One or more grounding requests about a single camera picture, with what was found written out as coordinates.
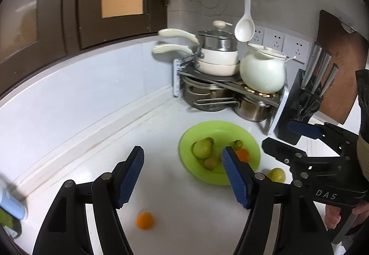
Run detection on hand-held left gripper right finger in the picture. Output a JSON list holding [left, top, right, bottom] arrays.
[[221, 147, 329, 255]]

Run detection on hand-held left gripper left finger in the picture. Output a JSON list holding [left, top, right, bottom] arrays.
[[32, 145, 145, 255]]

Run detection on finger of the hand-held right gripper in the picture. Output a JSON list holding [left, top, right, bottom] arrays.
[[287, 120, 358, 158], [262, 137, 312, 167]]

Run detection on mandarin orange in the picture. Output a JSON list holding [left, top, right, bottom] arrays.
[[235, 149, 250, 163], [136, 212, 155, 230]]

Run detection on pale yellow-green apple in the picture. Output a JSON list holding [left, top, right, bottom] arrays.
[[267, 168, 286, 183]]

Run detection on green plate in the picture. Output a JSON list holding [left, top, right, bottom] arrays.
[[179, 120, 261, 186]]

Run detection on green pear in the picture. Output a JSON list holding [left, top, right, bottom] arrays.
[[192, 137, 214, 159]]

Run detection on person's right forearm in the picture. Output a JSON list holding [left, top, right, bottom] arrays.
[[355, 69, 369, 181]]

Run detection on person's right hand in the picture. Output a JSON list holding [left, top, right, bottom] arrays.
[[324, 202, 369, 229]]

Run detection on black kitchen scissors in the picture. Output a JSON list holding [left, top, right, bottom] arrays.
[[298, 91, 320, 120]]

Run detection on grey pot rack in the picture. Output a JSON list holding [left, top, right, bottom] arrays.
[[173, 55, 289, 136]]

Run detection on black knife block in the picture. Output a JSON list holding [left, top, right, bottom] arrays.
[[275, 69, 320, 146]]

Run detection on tall steel pot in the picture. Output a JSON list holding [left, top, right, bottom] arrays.
[[233, 95, 273, 123]]

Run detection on wooden bead trivet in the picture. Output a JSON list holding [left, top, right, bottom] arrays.
[[242, 85, 281, 98]]

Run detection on white ceramic pot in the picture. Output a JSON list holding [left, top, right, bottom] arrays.
[[239, 43, 297, 93]]

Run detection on brown wooden cutting board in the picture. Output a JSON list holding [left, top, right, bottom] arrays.
[[317, 9, 369, 125]]

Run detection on wide steel pot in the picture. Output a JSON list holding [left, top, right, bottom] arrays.
[[183, 82, 238, 112]]

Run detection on white plastic ladle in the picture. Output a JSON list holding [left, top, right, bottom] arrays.
[[234, 0, 256, 42]]

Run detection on white blue pump bottle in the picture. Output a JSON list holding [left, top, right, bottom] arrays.
[[0, 183, 28, 221]]

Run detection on steel pot with glass lid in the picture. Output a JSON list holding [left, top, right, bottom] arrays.
[[197, 20, 237, 52]]

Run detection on steel-handled knife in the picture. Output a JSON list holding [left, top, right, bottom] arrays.
[[313, 53, 332, 91], [306, 44, 323, 83], [321, 64, 339, 97]]

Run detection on cream saucepan with handle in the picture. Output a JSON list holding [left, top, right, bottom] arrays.
[[158, 29, 240, 66], [152, 44, 241, 77]]

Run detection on clear wall hook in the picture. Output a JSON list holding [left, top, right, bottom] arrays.
[[339, 20, 356, 34]]

